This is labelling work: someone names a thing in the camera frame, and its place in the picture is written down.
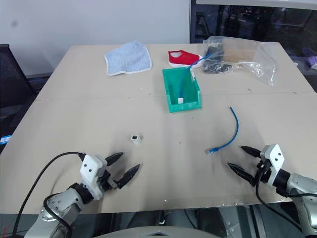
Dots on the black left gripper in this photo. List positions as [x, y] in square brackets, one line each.
[106, 180]

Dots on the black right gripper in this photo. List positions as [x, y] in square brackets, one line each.
[263, 172]

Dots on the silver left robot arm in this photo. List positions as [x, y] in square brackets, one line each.
[62, 205]

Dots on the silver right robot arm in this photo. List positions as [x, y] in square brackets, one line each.
[302, 187]

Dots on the small white cube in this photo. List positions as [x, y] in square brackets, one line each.
[137, 140]

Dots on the silver robot torso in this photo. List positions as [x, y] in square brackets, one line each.
[158, 234]

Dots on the green plastic bin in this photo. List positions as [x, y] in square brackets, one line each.
[173, 86]

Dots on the black items in bag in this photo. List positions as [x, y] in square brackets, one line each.
[218, 67]

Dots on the clear plastic bag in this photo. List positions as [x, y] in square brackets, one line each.
[262, 62]

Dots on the brown cardboard box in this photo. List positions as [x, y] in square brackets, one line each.
[239, 53]

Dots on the blue-grey cloth with white edge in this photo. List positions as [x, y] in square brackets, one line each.
[128, 58]

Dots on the blue label sticker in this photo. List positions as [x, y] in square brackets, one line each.
[5, 140]

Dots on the purple object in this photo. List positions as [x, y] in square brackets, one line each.
[313, 61]

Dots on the red slip-on shoe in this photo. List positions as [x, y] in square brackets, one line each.
[180, 59]

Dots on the black mesh office chair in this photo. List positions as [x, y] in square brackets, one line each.
[12, 81]

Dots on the dark glass window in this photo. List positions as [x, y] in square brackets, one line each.
[252, 19]

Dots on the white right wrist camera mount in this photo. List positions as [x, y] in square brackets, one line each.
[275, 156]

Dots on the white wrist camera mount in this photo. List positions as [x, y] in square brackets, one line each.
[275, 156]
[90, 168]

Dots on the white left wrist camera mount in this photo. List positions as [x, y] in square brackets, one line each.
[90, 168]

